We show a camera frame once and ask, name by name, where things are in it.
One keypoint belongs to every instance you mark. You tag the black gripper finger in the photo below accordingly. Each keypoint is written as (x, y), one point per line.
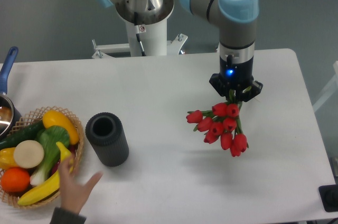
(221, 88)
(250, 92)

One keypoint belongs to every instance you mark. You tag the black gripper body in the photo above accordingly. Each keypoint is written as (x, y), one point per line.
(238, 76)

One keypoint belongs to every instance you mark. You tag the red tulip bouquet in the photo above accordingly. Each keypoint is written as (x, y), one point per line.
(221, 123)

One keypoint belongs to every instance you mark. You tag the grey sleeved forearm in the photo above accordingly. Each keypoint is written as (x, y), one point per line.
(61, 216)

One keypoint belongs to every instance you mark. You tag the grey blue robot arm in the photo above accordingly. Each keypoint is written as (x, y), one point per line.
(236, 21)

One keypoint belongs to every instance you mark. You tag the person's bare hand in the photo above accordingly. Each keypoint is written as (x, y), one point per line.
(73, 194)

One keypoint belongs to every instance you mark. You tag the dark grey ribbed vase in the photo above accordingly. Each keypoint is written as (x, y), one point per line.
(106, 135)

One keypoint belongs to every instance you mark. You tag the black device at edge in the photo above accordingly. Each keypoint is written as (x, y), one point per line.
(328, 194)

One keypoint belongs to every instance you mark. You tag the green bok choy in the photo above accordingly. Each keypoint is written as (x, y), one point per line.
(48, 138)

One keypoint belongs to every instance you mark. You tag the green cucumber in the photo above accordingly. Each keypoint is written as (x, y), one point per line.
(26, 133)

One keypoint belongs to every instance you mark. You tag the woven wicker basket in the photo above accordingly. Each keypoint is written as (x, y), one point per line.
(31, 118)

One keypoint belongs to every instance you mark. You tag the beige round bun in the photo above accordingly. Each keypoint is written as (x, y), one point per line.
(28, 154)

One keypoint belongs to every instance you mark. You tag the yellow banana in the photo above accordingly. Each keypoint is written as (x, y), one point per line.
(48, 187)

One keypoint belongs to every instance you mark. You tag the yellow bell pepper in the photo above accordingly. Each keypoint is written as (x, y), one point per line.
(7, 158)

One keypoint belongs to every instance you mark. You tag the orange fruit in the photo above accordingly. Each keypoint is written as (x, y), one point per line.
(15, 180)

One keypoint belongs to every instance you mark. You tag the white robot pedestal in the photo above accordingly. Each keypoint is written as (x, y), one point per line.
(143, 40)

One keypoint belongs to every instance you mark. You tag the white chair frame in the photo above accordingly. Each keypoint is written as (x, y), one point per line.
(328, 90)

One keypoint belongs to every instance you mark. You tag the blue handled saucepan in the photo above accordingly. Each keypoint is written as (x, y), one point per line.
(9, 114)

